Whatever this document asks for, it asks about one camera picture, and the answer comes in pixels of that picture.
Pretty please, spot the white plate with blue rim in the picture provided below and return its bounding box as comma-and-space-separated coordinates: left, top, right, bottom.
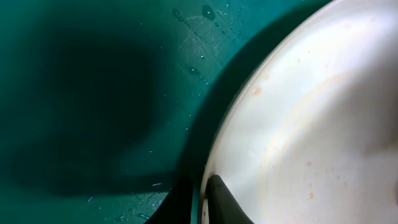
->
203, 0, 397, 223

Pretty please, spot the teal plastic tray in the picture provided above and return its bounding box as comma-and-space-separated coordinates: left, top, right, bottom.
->
1, 1, 325, 223

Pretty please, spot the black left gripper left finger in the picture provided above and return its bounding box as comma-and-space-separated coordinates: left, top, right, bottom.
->
145, 177, 193, 224

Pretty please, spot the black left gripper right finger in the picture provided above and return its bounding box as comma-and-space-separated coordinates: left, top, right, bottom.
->
205, 174, 254, 224

